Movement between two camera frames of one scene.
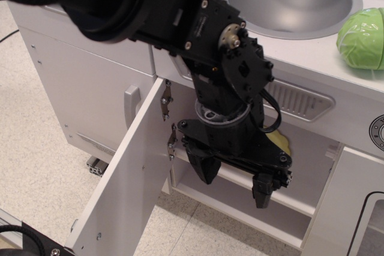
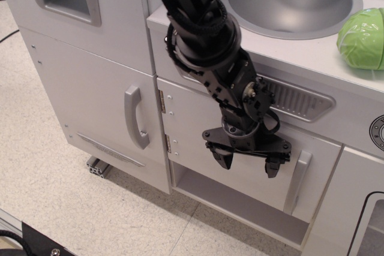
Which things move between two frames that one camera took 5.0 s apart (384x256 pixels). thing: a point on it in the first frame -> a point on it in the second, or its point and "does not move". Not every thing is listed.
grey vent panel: [294, 102] does not move
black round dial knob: [376, 132] does not move
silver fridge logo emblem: [98, 145] does not move
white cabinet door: [112, 222] -> [188, 113]
